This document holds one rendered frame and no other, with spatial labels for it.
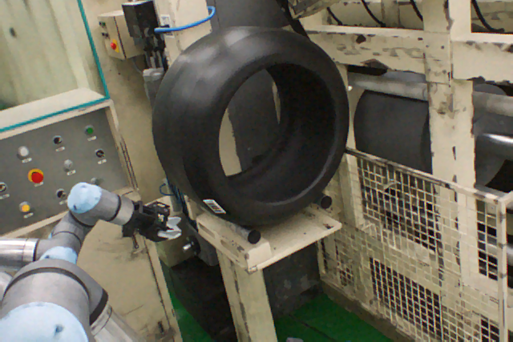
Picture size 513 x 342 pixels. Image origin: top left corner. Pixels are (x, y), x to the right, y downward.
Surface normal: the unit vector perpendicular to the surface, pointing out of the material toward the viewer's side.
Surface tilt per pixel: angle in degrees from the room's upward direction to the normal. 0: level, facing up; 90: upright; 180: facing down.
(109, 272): 90
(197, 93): 61
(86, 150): 90
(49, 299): 27
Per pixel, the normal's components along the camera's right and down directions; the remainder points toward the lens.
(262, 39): 0.24, -0.52
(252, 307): 0.52, 0.23
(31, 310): -0.04, -0.92
